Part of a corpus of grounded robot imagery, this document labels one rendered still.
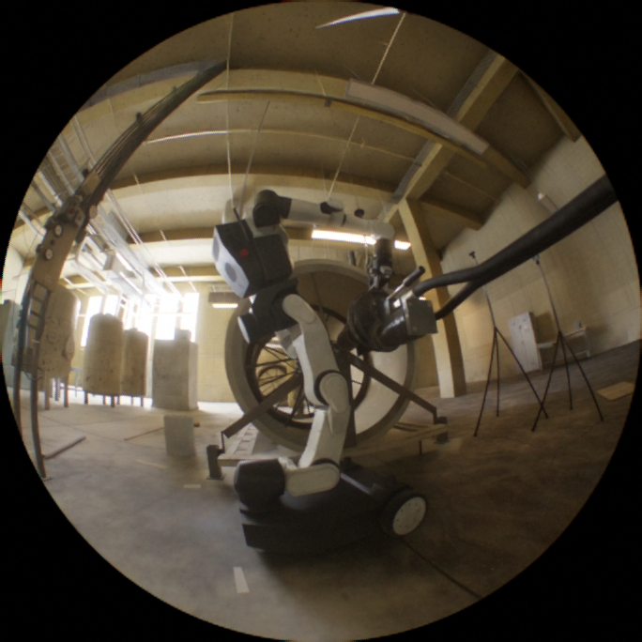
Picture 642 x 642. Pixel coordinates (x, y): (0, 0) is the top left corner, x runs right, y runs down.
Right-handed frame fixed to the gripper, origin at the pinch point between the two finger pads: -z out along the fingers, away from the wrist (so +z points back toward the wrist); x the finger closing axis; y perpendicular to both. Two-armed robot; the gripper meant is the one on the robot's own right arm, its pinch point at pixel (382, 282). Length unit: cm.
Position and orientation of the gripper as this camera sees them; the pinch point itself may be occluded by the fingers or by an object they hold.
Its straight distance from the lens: 104.9
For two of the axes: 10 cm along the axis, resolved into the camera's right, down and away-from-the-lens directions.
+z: 0.3, -9.9, -1.3
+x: 9.7, 0.0, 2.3
